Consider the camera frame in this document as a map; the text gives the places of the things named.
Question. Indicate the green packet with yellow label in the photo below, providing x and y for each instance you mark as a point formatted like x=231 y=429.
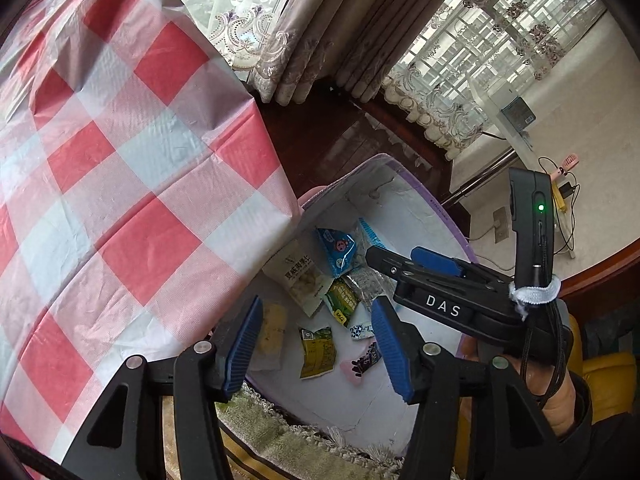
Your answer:
x=342 y=302

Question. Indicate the white packet with nut picture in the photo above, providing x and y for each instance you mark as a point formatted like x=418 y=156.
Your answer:
x=300 y=275

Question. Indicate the clear cake slice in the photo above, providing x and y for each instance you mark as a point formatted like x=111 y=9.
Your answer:
x=272 y=335

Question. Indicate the yellow cushion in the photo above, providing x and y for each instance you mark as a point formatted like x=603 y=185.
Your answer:
x=605 y=375

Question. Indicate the small blue white candy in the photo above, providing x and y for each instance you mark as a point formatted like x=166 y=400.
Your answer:
x=361 y=331

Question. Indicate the embroidered lace curtain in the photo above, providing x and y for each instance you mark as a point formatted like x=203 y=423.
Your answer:
x=475 y=60
x=235 y=5

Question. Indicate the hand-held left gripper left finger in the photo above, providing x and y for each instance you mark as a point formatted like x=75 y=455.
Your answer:
x=242 y=350

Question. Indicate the black power adapter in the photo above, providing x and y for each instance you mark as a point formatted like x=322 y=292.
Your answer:
x=567 y=191

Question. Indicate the red white checked tablecloth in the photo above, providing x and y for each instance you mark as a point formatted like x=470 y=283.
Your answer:
x=125 y=210

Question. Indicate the beige floor socket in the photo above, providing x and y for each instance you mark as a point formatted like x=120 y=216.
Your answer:
x=501 y=224

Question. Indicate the pink snack packet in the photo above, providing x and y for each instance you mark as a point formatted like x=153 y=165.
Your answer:
x=352 y=367

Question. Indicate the person's right forearm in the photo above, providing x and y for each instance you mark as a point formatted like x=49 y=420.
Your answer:
x=605 y=445

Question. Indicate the purple rimmed white basket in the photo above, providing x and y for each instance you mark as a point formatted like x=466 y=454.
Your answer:
x=400 y=210

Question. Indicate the brown drape curtain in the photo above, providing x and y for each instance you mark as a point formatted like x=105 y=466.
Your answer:
x=340 y=20

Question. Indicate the striped plush cushion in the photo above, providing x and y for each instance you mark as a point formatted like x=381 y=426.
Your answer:
x=280 y=425

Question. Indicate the yellow green snack packet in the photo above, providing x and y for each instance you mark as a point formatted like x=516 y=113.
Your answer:
x=317 y=355

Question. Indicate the white standing appliance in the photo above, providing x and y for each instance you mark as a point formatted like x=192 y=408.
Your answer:
x=492 y=125

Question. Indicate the person's right hand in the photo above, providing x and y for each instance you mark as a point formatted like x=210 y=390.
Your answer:
x=555 y=410

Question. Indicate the small grey box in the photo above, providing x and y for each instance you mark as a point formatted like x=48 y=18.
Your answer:
x=517 y=115

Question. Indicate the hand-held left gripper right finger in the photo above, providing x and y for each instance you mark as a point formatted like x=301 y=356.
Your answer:
x=392 y=350

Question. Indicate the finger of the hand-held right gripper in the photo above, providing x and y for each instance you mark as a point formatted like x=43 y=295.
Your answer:
x=387 y=260
x=437 y=259

